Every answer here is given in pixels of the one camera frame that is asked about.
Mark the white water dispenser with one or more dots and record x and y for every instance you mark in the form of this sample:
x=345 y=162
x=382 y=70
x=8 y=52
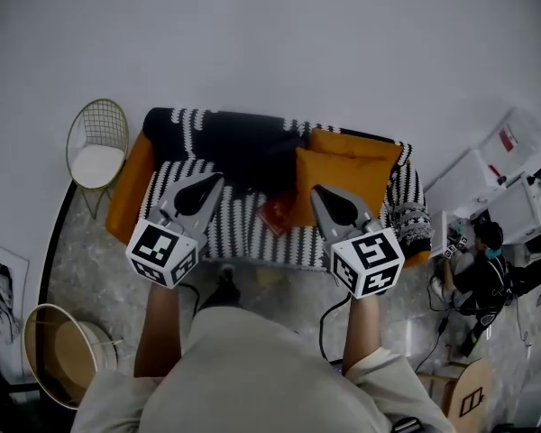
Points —
x=464 y=183

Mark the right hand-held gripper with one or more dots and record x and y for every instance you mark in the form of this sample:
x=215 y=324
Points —
x=369 y=262

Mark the person's right forearm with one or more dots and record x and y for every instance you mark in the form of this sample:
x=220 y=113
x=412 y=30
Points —
x=361 y=332

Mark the red book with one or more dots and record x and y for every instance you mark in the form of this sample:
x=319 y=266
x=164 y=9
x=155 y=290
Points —
x=277 y=212

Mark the person's leg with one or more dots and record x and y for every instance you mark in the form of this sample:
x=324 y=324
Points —
x=223 y=296

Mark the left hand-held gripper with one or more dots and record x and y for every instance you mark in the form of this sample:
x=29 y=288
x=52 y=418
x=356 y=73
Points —
x=160 y=253

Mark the black chest device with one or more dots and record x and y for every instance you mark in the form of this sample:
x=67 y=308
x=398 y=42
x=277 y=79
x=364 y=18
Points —
x=408 y=426

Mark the black side table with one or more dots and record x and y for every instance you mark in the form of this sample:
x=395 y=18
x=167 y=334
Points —
x=4 y=408

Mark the beige round basket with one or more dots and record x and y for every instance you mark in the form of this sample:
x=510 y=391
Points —
x=67 y=354

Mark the orange cushion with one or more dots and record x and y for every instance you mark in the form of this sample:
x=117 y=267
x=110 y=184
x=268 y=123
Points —
x=356 y=144
x=342 y=174

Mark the black white ink painting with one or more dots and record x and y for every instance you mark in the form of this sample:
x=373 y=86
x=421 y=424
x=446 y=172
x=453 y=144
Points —
x=0 y=296

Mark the white seat pad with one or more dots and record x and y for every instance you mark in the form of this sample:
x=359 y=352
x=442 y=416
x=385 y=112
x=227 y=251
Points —
x=97 y=167

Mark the orange sofa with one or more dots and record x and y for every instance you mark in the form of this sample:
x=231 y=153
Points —
x=126 y=187

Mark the person's white shirt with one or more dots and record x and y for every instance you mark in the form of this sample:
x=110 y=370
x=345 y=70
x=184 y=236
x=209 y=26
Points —
x=261 y=377

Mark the person's left forearm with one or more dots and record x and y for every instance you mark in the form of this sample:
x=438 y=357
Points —
x=158 y=332

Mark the white sheet with red label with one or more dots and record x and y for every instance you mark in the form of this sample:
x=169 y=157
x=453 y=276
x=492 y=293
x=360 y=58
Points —
x=514 y=138

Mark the black white striped blanket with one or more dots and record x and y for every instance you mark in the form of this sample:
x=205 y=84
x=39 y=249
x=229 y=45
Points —
x=252 y=237

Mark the wooden stool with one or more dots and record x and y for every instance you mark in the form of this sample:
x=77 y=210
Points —
x=471 y=395

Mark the white side table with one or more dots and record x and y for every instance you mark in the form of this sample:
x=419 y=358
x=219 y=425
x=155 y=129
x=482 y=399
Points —
x=523 y=201

